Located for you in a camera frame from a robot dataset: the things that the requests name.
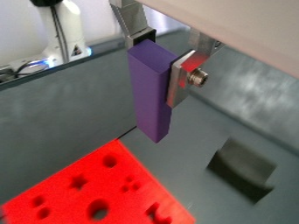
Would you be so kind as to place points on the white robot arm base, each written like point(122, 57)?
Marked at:
point(66, 46)

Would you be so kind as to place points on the black curved fixture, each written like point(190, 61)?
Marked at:
point(244, 169)

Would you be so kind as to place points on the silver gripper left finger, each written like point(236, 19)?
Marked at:
point(131, 18)

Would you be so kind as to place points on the purple rectangular block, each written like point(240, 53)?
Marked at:
point(150, 64)

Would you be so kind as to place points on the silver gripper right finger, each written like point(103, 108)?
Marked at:
point(186, 68)

